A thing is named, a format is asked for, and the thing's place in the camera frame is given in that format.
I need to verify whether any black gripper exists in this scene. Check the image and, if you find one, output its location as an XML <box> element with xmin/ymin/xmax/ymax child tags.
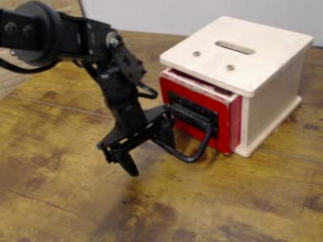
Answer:
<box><xmin>97</xmin><ymin>98</ymin><xmax>175</xmax><ymax>177</ymax></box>

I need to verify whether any red drawer with black handle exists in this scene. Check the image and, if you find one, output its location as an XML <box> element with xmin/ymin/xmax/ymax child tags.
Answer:
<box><xmin>153</xmin><ymin>68</ymin><xmax>243</xmax><ymax>164</ymax></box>

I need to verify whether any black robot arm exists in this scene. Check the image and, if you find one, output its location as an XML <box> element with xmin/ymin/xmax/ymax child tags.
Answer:
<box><xmin>0</xmin><ymin>1</ymin><xmax>173</xmax><ymax>176</ymax></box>

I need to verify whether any white wooden drawer box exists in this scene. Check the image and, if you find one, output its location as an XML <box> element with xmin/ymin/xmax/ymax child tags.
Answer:
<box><xmin>160</xmin><ymin>16</ymin><xmax>312</xmax><ymax>157</ymax></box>

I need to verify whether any black cable loop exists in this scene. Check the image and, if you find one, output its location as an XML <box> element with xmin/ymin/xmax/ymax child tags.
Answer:
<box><xmin>135</xmin><ymin>81</ymin><xmax>159</xmax><ymax>100</ymax></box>

